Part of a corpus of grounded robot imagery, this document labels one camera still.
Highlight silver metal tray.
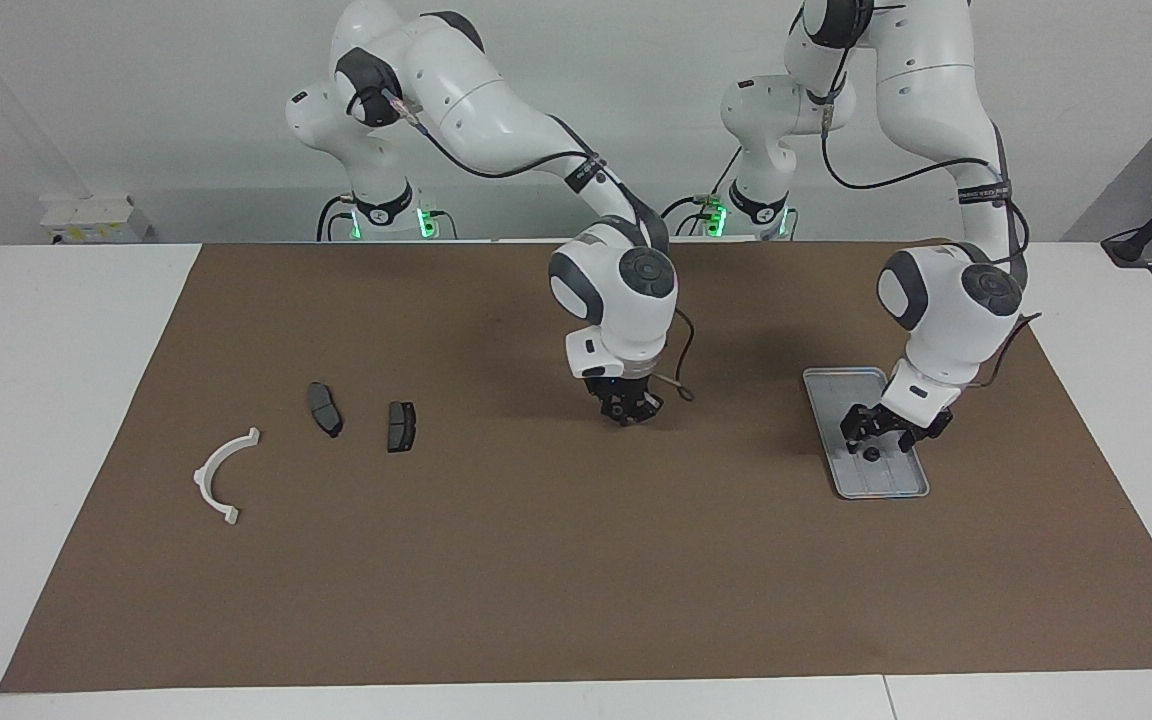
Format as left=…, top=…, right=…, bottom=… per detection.
left=802, top=367, right=931, bottom=500

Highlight brown table mat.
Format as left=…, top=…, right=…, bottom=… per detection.
left=0, top=240, right=1152, bottom=694

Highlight rectangular dark brake pad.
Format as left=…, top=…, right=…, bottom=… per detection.
left=387, top=401, right=419, bottom=454

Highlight curved dark brake pad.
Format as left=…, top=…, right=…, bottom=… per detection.
left=307, top=382, right=345, bottom=439

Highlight white socket box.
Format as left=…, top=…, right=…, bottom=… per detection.
left=40, top=194, right=152, bottom=245

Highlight black left base cables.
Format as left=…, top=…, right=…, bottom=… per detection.
left=649, top=150, right=742, bottom=238

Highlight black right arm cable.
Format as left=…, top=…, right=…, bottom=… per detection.
left=381, top=88, right=697, bottom=404

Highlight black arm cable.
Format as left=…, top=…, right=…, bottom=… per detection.
left=381, top=88, right=697, bottom=404
left=820, top=0, right=1043, bottom=391

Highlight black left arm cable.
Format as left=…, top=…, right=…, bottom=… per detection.
left=820, top=0, right=1043, bottom=391

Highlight black right base cable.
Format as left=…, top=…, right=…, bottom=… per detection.
left=315, top=194, right=359, bottom=242

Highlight white semicircular plastic bracket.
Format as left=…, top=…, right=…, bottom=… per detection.
left=193, top=427, right=262, bottom=526

